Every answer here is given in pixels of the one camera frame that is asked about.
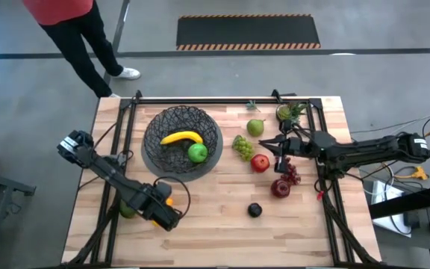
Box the black hazard-striped floor mat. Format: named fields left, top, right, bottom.
left=175, top=13, right=322, bottom=52

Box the yellow banana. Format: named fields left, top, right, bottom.
left=160, top=130, right=204, bottom=146

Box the black aluminium table frame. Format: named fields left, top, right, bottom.
left=63, top=89, right=384, bottom=269

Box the black woven wire basket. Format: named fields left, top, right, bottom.
left=143, top=105, right=219, bottom=175

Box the bright red apple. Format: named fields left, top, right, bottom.
left=250, top=153, right=271, bottom=173

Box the green avocado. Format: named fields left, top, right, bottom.
left=119, top=200, right=137, bottom=220

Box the red grape bunch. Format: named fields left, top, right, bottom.
left=274, top=155, right=302, bottom=187

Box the grey round woven placemat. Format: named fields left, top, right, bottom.
left=140, top=123, right=224, bottom=183

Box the black metal beam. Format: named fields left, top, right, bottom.
left=368, top=182, right=430, bottom=220

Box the green grape bunch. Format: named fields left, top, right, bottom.
left=231, top=134, right=255, bottom=162

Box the person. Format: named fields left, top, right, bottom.
left=22, top=0, right=142, bottom=99

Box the orange mango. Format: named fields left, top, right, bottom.
left=151, top=197, right=174, bottom=227

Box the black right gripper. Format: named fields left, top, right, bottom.
left=258, top=129, right=319, bottom=173

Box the white box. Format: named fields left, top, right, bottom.
left=371, top=179, right=412, bottom=238

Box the green pear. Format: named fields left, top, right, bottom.
left=246, top=118, right=267, bottom=138

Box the black plum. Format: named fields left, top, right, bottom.
left=247, top=202, right=264, bottom=218

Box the yellow power plug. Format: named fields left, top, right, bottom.
left=393, top=166, right=430, bottom=182

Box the green apple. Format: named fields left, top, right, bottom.
left=187, top=143, right=209, bottom=164

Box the dark red apple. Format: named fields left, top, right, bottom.
left=270, top=178, right=291, bottom=199

